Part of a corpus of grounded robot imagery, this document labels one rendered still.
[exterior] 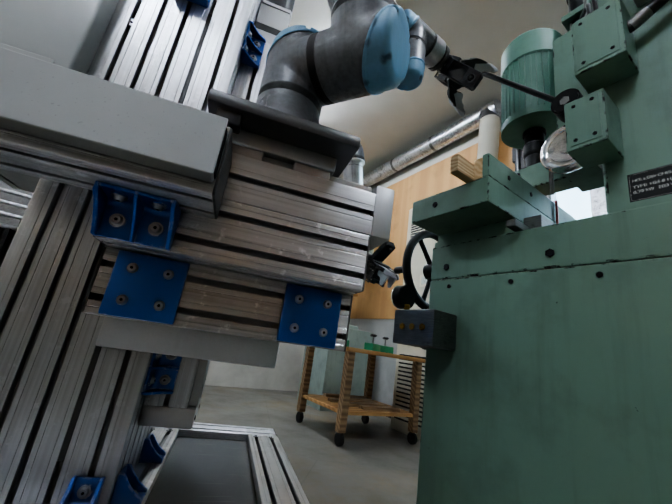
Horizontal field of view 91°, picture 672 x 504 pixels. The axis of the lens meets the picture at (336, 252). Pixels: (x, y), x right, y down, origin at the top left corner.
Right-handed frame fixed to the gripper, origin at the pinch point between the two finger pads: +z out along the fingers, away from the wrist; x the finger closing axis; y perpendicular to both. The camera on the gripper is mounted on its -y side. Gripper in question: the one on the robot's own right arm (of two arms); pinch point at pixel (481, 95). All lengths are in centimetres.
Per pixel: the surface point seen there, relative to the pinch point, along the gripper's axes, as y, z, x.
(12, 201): 193, -157, 228
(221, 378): 101, 35, 302
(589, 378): -77, -10, 33
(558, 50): -8.5, 5.3, -18.3
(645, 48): -32.7, 1.2, -20.1
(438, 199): -33.2, -18.5, 27.8
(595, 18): -23.9, -7.0, -20.4
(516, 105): -10.6, 4.0, -2.0
